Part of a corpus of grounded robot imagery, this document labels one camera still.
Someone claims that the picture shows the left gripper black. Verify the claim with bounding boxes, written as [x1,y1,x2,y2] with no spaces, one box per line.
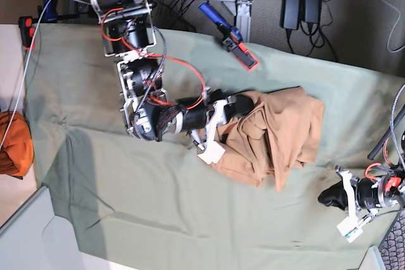
[318,177,383,211]

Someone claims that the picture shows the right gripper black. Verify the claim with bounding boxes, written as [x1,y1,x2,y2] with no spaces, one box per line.
[177,89,254,133]

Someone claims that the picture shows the tan orange T-shirt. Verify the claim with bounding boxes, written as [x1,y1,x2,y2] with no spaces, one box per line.
[211,87,325,191]

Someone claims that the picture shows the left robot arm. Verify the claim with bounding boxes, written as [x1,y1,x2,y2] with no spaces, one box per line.
[318,86,404,216]

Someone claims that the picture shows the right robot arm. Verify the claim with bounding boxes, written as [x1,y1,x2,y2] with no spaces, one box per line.
[90,0,254,144]

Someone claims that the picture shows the blue orange bar clamp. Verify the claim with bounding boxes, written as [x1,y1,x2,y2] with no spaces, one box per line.
[199,3,258,71]

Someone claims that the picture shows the patterned grey mat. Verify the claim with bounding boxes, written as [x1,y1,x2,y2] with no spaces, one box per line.
[379,211,405,270]

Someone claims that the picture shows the sage green table cloth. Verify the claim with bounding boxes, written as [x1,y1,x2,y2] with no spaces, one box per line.
[25,24,404,269]

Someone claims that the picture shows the blue black corner clamp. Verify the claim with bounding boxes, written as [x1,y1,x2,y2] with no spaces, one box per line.
[18,0,80,51]

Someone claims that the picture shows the folded dark orange cloth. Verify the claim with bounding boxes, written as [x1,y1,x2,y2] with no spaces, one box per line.
[1,111,34,178]

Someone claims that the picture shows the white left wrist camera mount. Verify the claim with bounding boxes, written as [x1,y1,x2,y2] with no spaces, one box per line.
[335,166,378,243]

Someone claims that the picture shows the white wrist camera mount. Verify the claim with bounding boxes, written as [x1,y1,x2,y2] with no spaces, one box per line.
[335,166,378,243]
[190,96,236,165]

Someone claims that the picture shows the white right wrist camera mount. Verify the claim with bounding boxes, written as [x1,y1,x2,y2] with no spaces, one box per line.
[190,96,236,165]

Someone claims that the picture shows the aluminium frame post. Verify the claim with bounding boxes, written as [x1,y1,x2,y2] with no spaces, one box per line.
[223,0,254,42]

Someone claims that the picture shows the thin grey cable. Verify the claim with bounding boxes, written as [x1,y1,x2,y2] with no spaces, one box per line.
[363,0,405,53]

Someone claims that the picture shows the white cable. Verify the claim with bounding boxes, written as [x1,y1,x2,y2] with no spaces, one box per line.
[0,0,64,150]

